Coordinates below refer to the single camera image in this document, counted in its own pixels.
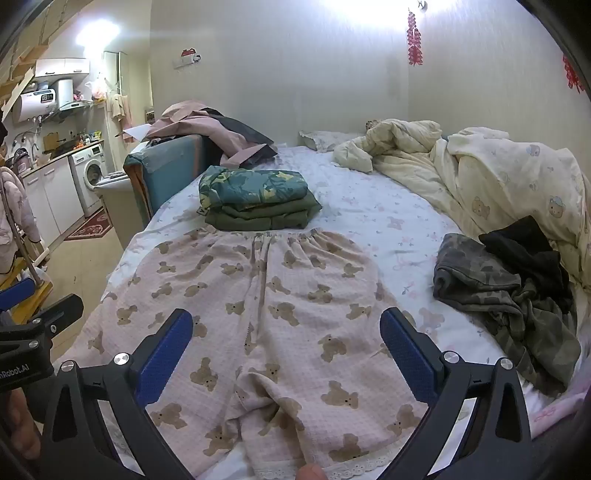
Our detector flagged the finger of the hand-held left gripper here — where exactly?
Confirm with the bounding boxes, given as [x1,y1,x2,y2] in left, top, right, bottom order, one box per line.
[0,294,84,342]
[0,277,38,311]

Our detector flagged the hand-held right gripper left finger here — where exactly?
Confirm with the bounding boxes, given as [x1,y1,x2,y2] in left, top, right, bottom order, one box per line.
[39,308,195,480]

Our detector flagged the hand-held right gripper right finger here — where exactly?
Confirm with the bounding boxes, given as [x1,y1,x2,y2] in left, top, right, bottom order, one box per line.
[376,307,536,480]

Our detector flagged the grey camouflage pants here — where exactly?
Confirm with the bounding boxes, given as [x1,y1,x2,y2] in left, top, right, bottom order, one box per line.
[433,233,581,398]

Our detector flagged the beige garment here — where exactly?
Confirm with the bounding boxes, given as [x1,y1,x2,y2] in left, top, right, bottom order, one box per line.
[69,227,444,480]

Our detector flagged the olive green folded pants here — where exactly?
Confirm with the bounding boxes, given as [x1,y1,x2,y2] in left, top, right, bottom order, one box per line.
[204,191,323,232]

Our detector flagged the teal camouflage folded pants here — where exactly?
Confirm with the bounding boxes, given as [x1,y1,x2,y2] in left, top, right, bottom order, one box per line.
[198,165,309,212]

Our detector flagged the person's left hand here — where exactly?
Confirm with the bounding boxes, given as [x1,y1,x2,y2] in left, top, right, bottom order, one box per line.
[0,390,43,462]

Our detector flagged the yellow wooden stool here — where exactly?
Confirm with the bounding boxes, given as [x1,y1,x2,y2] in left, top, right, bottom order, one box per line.
[0,256,54,324]

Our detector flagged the red patterned rug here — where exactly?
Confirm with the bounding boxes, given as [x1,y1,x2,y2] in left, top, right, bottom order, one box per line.
[64,219,114,241]

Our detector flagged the pink padded jacket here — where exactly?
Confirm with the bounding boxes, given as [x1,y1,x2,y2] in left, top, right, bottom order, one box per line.
[0,166,42,278]

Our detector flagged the white kitchen counter cabinet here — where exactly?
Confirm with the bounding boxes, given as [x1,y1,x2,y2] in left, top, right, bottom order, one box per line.
[21,159,86,247]

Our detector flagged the white low cabinet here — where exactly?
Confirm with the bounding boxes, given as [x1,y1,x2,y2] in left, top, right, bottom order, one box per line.
[95,178,153,250]

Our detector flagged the rice cooker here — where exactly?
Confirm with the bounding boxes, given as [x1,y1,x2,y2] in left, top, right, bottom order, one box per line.
[11,148,33,174]

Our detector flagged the white washing machine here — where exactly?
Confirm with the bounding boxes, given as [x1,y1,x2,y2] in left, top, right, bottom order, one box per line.
[69,143,108,217]

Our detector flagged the white floral bed sheet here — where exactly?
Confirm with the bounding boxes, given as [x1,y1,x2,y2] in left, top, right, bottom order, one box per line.
[60,145,591,480]

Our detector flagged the black garment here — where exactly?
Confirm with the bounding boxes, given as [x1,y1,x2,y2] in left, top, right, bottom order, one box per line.
[479,215,575,315]

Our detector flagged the teal cushioned headboard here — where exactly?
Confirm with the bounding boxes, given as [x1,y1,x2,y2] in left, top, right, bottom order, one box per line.
[124,134,218,222]

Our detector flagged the white water heater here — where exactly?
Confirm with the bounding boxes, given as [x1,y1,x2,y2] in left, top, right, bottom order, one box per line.
[11,90,61,123]

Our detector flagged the cream bear print duvet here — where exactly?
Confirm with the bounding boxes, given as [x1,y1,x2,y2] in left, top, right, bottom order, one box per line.
[431,127,591,305]

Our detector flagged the cream bear-print duvet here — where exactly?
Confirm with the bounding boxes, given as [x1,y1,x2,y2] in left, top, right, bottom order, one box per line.
[332,119,462,222]

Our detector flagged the range hood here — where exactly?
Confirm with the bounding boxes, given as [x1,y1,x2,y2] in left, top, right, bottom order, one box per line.
[55,78,93,112]

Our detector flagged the hanging towel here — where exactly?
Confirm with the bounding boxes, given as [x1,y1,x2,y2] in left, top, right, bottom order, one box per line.
[106,92,132,132]

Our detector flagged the floral pillow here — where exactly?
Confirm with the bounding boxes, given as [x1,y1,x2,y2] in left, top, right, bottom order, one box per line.
[299,129,365,153]

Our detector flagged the pink cloth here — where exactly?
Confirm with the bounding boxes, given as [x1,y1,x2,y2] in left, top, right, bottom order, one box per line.
[147,100,278,169]

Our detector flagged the dark grey cloth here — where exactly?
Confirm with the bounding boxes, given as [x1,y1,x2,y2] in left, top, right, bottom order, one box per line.
[198,108,278,169]

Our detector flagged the white wall cabinet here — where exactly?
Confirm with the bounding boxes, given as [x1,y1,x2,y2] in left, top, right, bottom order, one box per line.
[34,58,90,78]

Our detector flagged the wall shelf with red item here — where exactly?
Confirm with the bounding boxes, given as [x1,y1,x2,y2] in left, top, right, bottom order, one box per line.
[174,47,202,70]

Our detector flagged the red firecracker wall decoration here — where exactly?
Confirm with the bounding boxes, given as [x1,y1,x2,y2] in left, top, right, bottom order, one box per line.
[406,9,424,66]

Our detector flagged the red paper wall decoration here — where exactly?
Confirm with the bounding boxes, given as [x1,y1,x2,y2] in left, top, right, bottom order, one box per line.
[562,54,586,93]

